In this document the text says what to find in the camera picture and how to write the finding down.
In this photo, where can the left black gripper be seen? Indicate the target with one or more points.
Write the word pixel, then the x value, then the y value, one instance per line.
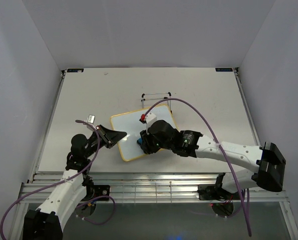
pixel 110 137

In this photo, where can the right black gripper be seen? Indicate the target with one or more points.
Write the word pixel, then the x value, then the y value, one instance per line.
pixel 146 144

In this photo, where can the blue bone-shaped eraser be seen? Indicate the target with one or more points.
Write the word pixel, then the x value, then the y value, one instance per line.
pixel 139 141

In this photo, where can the yellow framed whiteboard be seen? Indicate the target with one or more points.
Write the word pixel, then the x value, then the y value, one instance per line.
pixel 129 122

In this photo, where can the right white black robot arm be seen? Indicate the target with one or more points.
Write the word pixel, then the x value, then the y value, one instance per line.
pixel 263 166

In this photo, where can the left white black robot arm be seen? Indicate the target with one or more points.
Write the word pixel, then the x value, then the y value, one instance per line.
pixel 75 189

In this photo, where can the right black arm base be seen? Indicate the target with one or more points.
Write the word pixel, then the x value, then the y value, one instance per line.
pixel 224 207

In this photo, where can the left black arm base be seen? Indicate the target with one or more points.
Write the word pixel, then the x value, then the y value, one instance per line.
pixel 88 209

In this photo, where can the left blue table label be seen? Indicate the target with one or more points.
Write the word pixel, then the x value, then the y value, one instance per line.
pixel 75 70

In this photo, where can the blue table label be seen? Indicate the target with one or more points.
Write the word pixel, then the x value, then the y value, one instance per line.
pixel 75 70
pixel 223 69

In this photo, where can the right blue table label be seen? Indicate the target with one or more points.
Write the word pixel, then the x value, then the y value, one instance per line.
pixel 223 69

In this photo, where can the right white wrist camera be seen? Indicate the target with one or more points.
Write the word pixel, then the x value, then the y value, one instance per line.
pixel 148 119

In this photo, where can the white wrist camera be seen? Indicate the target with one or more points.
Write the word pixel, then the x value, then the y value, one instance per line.
pixel 148 119
pixel 90 120

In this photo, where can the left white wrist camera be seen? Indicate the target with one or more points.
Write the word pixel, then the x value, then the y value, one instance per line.
pixel 90 120

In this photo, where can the aluminium rail frame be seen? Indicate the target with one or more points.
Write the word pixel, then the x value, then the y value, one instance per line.
pixel 103 92

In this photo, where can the black wire whiteboard stand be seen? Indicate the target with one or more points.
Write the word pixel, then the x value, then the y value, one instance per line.
pixel 154 97

